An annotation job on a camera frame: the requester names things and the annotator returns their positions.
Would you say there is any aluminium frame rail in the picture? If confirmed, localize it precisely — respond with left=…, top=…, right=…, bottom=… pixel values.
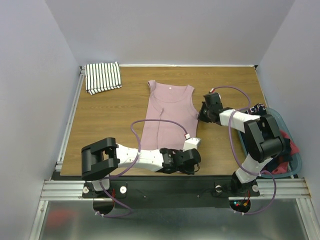
left=40, top=178, right=311, bottom=201

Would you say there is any navy patterned garment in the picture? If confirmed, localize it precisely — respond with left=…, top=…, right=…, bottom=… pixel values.
left=243, top=102, right=293, bottom=171

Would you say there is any black white striped tank top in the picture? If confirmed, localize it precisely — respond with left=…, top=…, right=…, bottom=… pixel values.
left=85, top=62, right=122, bottom=96

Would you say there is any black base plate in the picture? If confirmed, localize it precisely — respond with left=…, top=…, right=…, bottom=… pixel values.
left=82, top=175, right=261, bottom=210

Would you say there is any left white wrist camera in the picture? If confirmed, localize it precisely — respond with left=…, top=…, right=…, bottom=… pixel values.
left=182, top=133, right=201, bottom=151

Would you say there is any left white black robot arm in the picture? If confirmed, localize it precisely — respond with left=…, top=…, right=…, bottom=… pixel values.
left=81, top=137, right=201, bottom=197

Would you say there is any pink tank top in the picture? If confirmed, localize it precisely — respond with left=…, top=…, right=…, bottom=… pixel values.
left=141, top=80, right=198, bottom=150

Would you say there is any teal laundry basket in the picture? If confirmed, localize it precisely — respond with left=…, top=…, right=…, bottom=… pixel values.
left=237, top=107, right=303, bottom=180

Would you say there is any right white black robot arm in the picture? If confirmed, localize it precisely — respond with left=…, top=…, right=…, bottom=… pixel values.
left=198, top=92, right=286, bottom=195

